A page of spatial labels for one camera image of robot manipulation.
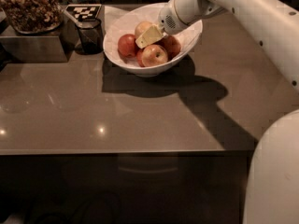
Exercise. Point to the steel box stand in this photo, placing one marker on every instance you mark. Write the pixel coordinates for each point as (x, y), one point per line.
(52, 47)

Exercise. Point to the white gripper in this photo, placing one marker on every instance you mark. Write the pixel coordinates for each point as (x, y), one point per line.
(167, 17)

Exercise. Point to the white paper liner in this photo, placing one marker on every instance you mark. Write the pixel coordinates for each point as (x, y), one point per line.
(124, 19)

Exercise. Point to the black white marker tag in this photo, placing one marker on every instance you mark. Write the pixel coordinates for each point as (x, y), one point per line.
(83, 12)

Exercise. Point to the right red apple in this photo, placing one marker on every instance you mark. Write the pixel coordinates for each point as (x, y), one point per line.
(171, 45)

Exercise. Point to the white ceramic bowl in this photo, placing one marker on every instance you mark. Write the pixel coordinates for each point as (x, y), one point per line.
(174, 62)

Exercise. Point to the black mesh cup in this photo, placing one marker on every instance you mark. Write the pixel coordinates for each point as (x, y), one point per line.
(91, 36)

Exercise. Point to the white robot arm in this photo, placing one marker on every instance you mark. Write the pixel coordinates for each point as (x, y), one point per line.
(272, 194)

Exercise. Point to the left red apple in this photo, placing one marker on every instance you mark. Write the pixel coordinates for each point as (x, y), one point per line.
(127, 46)

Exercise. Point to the yellow-red apple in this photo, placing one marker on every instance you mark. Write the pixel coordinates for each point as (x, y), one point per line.
(141, 28)
(154, 55)

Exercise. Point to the red apple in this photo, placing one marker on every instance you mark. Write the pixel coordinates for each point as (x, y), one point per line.
(171, 45)
(127, 46)

